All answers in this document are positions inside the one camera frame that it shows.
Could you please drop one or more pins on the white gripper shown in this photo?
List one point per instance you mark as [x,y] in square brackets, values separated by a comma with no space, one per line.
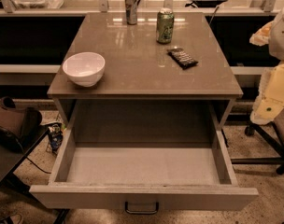
[281,38]

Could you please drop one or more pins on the black rxbar chocolate wrapper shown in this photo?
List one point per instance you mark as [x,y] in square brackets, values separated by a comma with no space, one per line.
[182,58]

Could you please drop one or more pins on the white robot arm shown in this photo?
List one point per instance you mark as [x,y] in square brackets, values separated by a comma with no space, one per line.
[276,38]

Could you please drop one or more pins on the grey cabinet with glossy top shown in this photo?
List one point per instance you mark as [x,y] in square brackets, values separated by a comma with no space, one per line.
[138,68]

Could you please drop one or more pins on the open top drawer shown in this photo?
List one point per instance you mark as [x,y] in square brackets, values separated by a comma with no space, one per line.
[144,152]

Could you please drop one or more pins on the green soda can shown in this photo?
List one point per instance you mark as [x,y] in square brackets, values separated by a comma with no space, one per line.
[165,24]

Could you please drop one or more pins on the silver energy drink can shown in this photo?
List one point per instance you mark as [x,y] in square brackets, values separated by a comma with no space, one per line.
[131,11]

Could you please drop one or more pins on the white ceramic bowl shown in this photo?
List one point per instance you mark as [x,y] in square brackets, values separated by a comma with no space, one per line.
[85,69]

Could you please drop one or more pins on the blue snack bag on floor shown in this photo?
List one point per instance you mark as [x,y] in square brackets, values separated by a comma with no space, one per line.
[55,135]

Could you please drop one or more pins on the brown bag on chair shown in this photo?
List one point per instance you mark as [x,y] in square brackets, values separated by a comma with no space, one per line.
[17,125]

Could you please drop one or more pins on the black side table left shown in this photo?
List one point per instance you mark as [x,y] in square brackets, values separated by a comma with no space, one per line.
[10,161]

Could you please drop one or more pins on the black drawer handle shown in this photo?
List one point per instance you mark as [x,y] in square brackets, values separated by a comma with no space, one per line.
[141,210]

